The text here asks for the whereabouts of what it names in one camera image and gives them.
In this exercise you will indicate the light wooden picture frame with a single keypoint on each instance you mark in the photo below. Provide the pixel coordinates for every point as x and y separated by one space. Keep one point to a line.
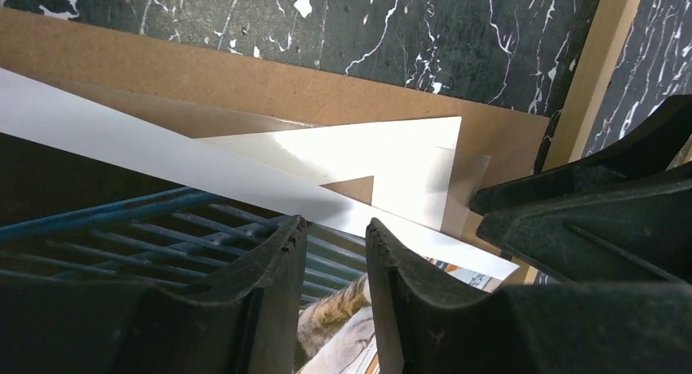
637 53

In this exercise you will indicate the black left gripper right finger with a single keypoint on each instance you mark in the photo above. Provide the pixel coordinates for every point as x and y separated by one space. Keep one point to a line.
427 321

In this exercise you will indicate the cat and books photo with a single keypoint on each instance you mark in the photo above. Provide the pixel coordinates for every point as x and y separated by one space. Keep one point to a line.
85 220

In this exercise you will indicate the white mat board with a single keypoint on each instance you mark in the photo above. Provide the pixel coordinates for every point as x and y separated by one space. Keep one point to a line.
285 151

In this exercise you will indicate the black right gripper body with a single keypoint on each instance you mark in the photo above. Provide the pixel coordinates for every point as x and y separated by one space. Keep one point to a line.
620 214

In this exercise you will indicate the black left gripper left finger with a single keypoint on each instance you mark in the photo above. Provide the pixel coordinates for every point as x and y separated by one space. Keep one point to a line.
241 319

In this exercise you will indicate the clear acrylic sheet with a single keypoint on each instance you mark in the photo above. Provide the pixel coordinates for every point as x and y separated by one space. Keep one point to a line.
465 193

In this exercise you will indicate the brown backing board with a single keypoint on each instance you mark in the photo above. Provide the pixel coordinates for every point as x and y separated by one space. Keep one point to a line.
36 49

